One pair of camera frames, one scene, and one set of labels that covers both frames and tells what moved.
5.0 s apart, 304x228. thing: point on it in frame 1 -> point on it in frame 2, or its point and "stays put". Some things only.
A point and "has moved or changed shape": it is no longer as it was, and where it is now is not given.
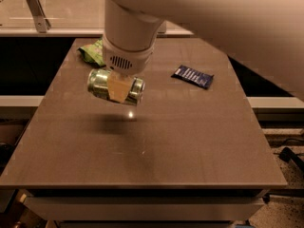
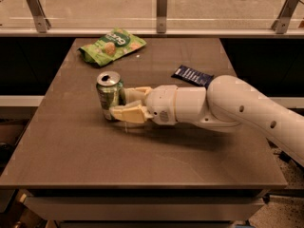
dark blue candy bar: x=195 y=77 stays put
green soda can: x=98 y=85 has moved or changed shape
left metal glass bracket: x=36 y=9 stays put
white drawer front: x=144 y=207 stays put
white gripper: x=129 y=60 -> x=161 y=104
